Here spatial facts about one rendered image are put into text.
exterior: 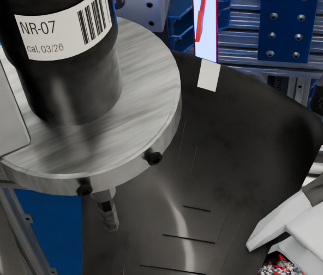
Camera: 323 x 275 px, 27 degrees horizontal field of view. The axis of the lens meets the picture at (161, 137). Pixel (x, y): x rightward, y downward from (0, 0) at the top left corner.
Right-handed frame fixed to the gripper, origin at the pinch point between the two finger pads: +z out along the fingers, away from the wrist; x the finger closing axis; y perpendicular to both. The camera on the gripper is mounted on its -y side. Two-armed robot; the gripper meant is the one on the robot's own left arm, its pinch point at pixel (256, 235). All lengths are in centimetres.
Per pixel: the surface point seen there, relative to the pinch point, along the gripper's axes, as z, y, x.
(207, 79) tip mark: -4.0, -14.0, 0.3
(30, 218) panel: 14, -36, 55
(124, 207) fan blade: 7.7, -6.3, -1.2
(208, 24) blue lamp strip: -9.5, -22.7, 5.8
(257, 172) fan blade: -3.0, -4.5, 0.3
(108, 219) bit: 11.2, 2.0, -20.7
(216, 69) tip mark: -5.5, -14.7, 0.7
